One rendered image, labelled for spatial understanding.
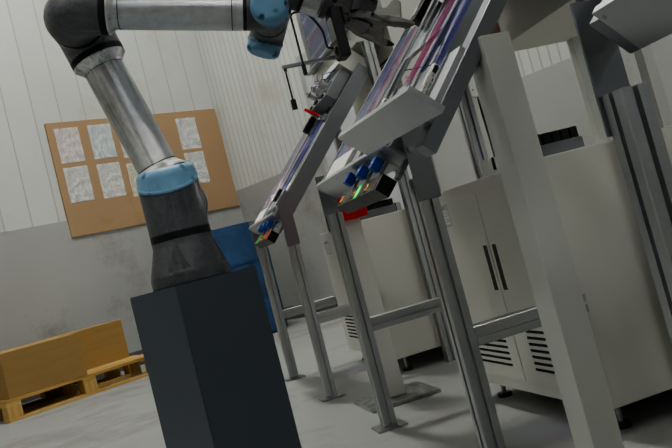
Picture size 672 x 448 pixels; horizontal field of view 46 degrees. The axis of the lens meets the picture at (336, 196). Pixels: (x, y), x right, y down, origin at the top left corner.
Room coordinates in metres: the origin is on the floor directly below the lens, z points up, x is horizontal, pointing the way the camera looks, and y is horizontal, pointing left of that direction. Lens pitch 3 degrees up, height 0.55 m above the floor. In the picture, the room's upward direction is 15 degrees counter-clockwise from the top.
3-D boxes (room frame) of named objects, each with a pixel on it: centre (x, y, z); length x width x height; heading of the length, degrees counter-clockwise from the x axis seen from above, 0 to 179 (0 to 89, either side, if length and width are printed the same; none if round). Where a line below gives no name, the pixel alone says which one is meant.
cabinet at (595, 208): (2.14, -0.66, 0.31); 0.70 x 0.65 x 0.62; 15
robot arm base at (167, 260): (1.53, 0.31, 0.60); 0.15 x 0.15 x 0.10
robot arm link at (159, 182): (1.54, 0.31, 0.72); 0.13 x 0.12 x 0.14; 7
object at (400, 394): (2.72, -0.02, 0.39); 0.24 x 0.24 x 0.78; 15
